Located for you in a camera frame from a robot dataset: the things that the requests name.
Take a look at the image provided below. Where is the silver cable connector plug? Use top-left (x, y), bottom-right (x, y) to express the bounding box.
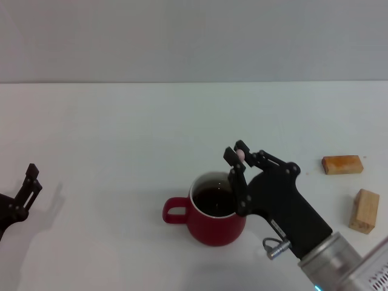
top-left (262, 237), bottom-right (292, 261)

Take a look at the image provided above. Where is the dark brown coffee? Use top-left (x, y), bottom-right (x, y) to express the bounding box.
top-left (193, 187), bottom-right (241, 218)

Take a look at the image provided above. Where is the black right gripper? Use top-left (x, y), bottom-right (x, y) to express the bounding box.
top-left (223, 139), bottom-right (333, 261)

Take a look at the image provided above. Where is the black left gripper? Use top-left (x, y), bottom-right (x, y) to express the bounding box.
top-left (0, 163), bottom-right (44, 241)

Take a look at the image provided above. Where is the orange stained wooden block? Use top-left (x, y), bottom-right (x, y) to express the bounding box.
top-left (321, 155), bottom-right (364, 175)

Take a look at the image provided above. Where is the pale wooden block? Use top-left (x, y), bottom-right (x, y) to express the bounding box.
top-left (347, 189), bottom-right (381, 235)

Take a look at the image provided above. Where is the red ceramic cup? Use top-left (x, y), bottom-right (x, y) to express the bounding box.
top-left (162, 172), bottom-right (248, 247)

